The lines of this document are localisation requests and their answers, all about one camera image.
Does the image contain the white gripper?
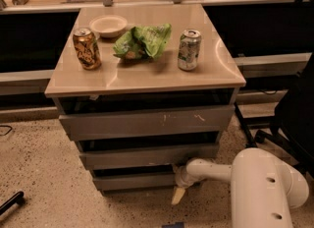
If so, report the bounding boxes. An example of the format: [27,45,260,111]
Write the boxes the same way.
[171,165,198,205]

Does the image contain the grey bottom drawer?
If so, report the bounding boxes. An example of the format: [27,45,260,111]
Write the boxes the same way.
[93,172,175,192]

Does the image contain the grey drawer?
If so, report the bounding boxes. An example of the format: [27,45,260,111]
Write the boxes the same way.
[60,105,234,141]
[79,142,219,170]
[93,172,175,192]

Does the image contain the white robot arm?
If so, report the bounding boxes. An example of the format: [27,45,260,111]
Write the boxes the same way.
[172,147,309,228]

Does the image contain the grey middle drawer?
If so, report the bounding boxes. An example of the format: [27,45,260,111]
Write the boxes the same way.
[79,142,219,170]

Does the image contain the grey top drawer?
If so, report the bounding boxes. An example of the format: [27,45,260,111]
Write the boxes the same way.
[60,105,234,141]

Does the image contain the grey drawer cabinet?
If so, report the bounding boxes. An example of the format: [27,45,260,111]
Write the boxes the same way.
[45,4,245,179]

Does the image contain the black metal desk leg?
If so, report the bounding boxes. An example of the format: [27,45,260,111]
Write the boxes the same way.
[234,102,257,148]

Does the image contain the black office chair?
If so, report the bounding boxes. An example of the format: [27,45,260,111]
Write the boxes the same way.
[255,54,314,177]

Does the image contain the white green soda can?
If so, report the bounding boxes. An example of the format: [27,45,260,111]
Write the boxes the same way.
[178,29,202,71]

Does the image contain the green chip bag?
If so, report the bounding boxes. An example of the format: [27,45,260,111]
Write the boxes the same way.
[113,24,172,60]

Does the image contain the black chair leg left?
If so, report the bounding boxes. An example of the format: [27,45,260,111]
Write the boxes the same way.
[0,191,25,215]

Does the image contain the orange soda can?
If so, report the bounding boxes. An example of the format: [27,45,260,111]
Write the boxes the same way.
[73,28,101,70]

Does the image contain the white paper bowl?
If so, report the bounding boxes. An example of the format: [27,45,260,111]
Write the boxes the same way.
[89,15,128,38]

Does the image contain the black floor cable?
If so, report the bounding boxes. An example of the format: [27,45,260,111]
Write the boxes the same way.
[0,124,14,138]

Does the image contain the long desk with rail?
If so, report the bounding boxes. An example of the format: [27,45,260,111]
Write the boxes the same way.
[1,0,314,107]

